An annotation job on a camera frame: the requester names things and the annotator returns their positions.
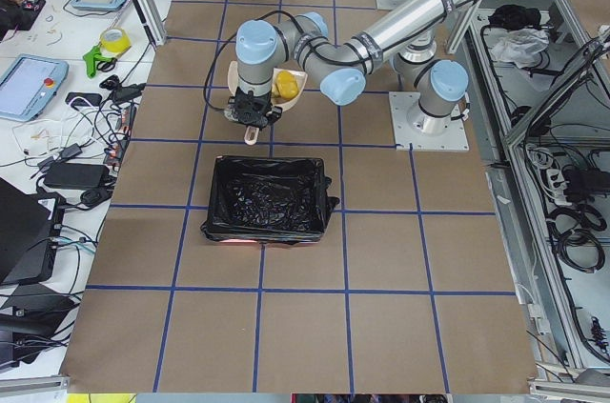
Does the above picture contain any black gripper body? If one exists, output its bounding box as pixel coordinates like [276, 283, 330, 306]
[224, 90, 282, 128]

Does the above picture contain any beige plastic dustpan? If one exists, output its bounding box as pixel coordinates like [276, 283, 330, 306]
[224, 61, 308, 145]

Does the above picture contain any yellow potato toy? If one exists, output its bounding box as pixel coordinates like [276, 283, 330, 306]
[272, 70, 299, 101]

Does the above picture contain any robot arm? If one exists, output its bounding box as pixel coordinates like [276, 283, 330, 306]
[223, 0, 467, 129]

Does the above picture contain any bin with black bag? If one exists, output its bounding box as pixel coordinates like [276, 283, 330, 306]
[200, 155, 339, 245]

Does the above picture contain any yellow tape roll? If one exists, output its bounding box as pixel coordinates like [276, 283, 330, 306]
[99, 28, 132, 54]

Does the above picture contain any green clamp tool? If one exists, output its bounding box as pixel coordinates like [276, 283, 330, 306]
[82, 44, 118, 79]

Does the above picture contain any near teach pendant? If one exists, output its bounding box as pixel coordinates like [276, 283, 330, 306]
[1, 54, 69, 122]

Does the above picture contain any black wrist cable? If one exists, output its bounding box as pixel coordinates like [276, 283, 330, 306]
[203, 10, 306, 113]

